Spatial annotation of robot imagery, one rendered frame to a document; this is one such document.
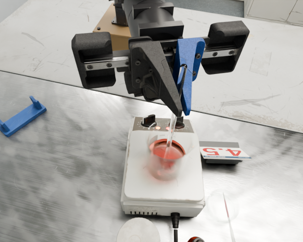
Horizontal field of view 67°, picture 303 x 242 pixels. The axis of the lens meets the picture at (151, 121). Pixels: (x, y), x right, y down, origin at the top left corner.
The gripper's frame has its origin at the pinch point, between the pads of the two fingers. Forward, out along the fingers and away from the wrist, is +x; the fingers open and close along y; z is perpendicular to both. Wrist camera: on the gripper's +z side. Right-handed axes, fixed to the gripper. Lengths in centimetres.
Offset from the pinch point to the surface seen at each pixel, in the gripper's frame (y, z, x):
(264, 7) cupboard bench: -156, 96, -186
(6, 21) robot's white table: 37, 26, -63
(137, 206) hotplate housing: 4.7, 19.8, 5.0
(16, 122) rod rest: 27.5, 24.9, -19.2
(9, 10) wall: 74, 76, -174
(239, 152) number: -17.0, 23.6, -2.6
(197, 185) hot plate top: -4.4, 17.0, 4.5
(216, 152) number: -12.3, 23.2, -3.1
